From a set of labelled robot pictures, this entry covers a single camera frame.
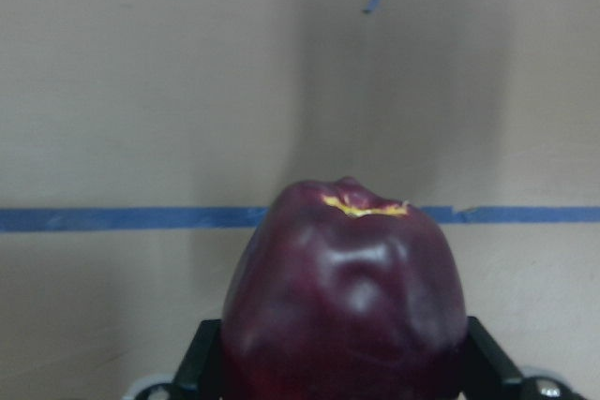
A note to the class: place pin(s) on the dark red apple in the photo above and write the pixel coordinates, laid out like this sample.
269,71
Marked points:
342,294

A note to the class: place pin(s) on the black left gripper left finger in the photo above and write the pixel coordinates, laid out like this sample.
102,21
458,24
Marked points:
199,375

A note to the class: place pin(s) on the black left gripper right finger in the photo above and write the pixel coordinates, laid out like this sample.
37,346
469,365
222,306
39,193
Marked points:
488,372

